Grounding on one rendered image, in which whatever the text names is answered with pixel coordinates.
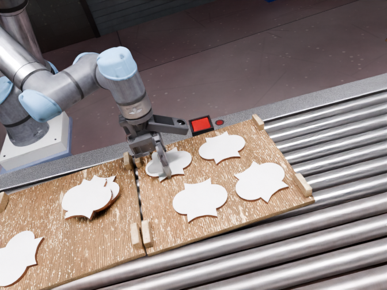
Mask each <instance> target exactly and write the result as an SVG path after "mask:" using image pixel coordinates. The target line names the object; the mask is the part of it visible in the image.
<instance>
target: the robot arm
mask: <svg viewBox="0 0 387 290"><path fill-rule="evenodd" d="M27 4H28V0H0V72H1V73H2V74H3V75H5V77H1V78H0V122H1V123H2V124H3V125H4V127H5V128H6V132H7V135H8V137H9V140H10V141H11V142H12V144H13V145H14V146H17V147H24V146H28V145H31V144H34V143H36V142H37V141H39V140H40V139H42V138H43V137H44V136H45V135H46V134H47V132H48V131H49V129H50V126H49V124H48V123H47V121H48V120H51V119H53V118H54V117H56V116H59V115H61V114H62V112H64V111H65V110H66V109H68V108H70V107H71V106H73V105H74V104H76V103H77V102H79V101H80V100H82V99H84V98H85V97H87V96H88V95H90V94H92V93H93V92H95V91H96V90H98V89H99V88H103V89H107V90H110V91H111V93H112V95H113V97H114V99H115V101H116V103H117V105H118V107H119V109H120V111H121V114H120V115H119V124H120V126H121V127H123V129H124V131H125V133H126V141H127V140H128V141H127V143H128V145H129V147H130V149H131V151H132V153H133V155H134V157H135V159H137V158H140V157H145V156H147V155H150V152H153V151H157V152H153V153H152V155H151V158H152V160H153V162H152V164H151V165H150V166H149V167H148V168H147V171H148V172H149V173H151V174H153V173H166V175H167V177H168V179H171V175H172V171H171V169H170V166H169V163H168V160H167V157H166V154H165V152H166V148H165V145H164V142H163V139H162V136H161V133H160V132H164V133H172V134H178V135H187V133H188V131H189V128H188V125H187V122H186V120H185V119H179V118H174V117H168V116H160V115H153V110H152V107H151V102H150V100H149V97H148V95H147V92H146V90H145V87H144V85H143V82H142V80H141V76H140V75H139V72H138V69H137V65H136V62H135V60H134V59H133V58H132V55H131V53H130V51H129V50H128V49H127V48H125V47H117V48H116V47H114V48H110V49H108V50H106V51H104V52H102V53H101V54H97V53H94V52H90V53H88V52H85V53H82V54H80V55H78V56H77V57H76V59H75V61H74V62H73V65H72V66H70V67H68V68H66V69H64V70H63V71H61V72H58V70H57V69H56V67H55V66H54V65H53V64H52V63H50V62H48V61H46V60H45V59H43V56H42V53H41V50H40V47H39V44H38V42H37V39H36V36H35V33H34V31H33V28H32V25H31V22H30V20H29V17H28V13H27V12H26V8H25V7H26V6H27ZM158 155H159V157H160V159H159V157H158ZM160 160H161V161H160Z"/></svg>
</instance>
